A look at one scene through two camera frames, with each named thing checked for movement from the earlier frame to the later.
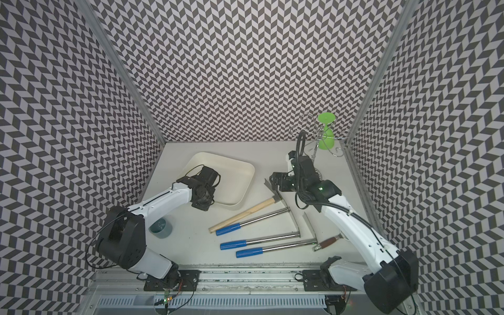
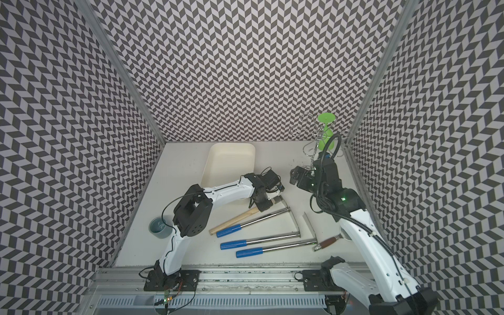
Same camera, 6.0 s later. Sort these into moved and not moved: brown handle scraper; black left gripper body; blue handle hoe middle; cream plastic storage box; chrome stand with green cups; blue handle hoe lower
Moved: cream plastic storage box; black left gripper body
Not moved: blue handle hoe lower; brown handle scraper; blue handle hoe middle; chrome stand with green cups
